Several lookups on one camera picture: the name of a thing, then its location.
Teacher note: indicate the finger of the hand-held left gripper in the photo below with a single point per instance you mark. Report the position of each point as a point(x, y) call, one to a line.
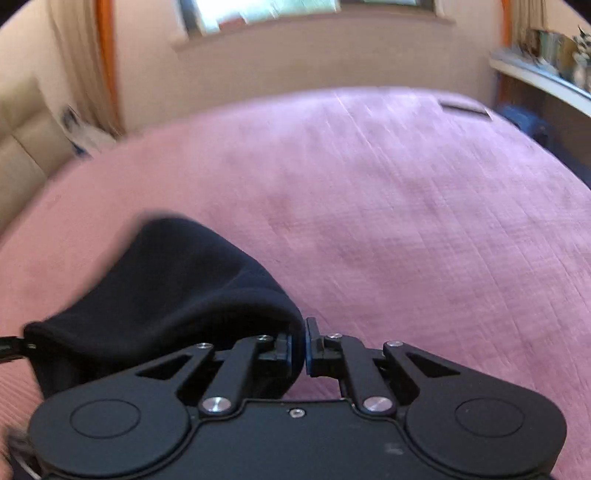
point(14, 348)

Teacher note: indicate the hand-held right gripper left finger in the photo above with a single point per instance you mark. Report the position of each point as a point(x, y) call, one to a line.
point(287, 351)

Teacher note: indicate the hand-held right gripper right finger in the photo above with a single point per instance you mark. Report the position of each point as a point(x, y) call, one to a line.
point(308, 347)

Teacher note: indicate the dark navy garment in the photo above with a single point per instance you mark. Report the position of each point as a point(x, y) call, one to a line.
point(175, 295)

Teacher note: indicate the pink plush bedspread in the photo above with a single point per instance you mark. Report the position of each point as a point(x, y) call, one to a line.
point(369, 221)

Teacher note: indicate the grey upholstered headboard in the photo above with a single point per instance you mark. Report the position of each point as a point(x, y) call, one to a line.
point(23, 152)

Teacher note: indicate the white bedside clutter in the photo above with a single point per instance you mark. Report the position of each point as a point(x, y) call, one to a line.
point(85, 134)

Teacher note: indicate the small dark flat device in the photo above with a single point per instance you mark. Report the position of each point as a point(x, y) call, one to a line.
point(465, 110)

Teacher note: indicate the beige curtain with orange edge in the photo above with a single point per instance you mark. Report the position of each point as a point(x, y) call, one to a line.
point(513, 23)
point(87, 64)

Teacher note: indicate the blue stool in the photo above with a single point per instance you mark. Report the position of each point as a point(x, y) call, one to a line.
point(524, 121)

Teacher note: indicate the metal tins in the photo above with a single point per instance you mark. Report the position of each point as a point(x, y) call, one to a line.
point(542, 48)

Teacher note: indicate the white vase with flowers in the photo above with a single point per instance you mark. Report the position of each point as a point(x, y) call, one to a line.
point(581, 60)

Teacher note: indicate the white wall desk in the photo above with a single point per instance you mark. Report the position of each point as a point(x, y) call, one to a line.
point(540, 78)

